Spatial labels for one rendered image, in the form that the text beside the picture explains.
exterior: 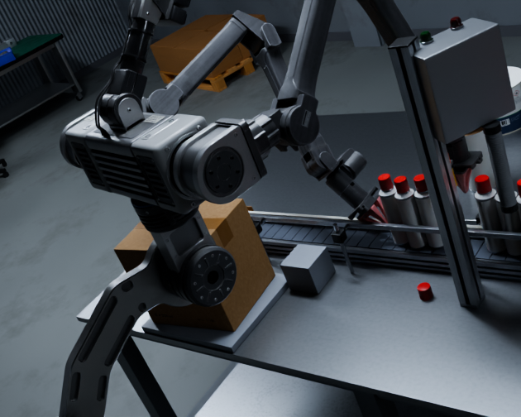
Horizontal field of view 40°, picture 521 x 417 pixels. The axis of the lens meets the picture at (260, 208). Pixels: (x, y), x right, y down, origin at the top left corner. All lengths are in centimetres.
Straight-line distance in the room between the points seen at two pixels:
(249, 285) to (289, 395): 76
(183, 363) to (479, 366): 198
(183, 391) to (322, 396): 85
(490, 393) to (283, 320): 61
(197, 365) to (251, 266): 141
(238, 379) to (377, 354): 115
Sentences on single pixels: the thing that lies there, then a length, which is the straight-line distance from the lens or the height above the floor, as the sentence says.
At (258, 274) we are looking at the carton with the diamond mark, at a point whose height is 91.
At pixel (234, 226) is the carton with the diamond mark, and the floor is 108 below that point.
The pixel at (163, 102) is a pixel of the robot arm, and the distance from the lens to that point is 180.
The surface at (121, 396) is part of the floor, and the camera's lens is 342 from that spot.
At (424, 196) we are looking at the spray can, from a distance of 183.
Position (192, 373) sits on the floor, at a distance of 331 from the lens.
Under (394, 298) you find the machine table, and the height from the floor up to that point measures 83.
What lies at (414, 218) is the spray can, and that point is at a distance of 188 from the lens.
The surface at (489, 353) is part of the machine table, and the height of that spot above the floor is 83.
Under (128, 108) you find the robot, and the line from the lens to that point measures 148.
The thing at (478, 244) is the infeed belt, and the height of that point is 88.
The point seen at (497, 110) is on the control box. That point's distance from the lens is 155.
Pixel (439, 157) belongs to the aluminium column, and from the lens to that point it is 155.
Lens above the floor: 197
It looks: 27 degrees down
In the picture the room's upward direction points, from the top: 23 degrees counter-clockwise
